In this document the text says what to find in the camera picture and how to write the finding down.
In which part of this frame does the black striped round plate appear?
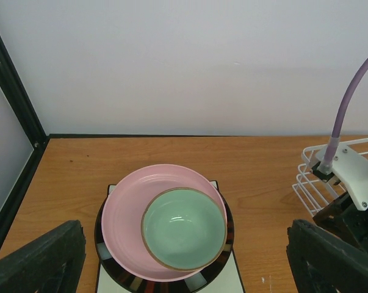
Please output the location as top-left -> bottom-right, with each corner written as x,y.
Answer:
95,179 -> 235,293

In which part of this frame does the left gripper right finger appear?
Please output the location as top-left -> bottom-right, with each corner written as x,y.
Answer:
286,219 -> 368,292

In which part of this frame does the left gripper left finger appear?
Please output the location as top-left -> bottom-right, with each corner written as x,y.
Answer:
0,220 -> 86,292

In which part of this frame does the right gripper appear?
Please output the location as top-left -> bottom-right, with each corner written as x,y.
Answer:
313,192 -> 368,254

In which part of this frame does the green ceramic bowl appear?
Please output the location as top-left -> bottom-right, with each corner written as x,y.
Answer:
141,187 -> 228,272

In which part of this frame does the white square plate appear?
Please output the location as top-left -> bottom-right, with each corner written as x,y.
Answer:
95,180 -> 244,293

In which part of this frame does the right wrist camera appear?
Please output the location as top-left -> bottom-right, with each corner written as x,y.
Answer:
311,145 -> 368,212

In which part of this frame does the white wire dish rack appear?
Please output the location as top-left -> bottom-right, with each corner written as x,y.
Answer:
292,138 -> 368,217

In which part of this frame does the pink plate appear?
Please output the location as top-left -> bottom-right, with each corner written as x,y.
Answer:
101,164 -> 223,282

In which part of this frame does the left black frame post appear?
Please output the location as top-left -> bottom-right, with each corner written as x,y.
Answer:
0,36 -> 49,249

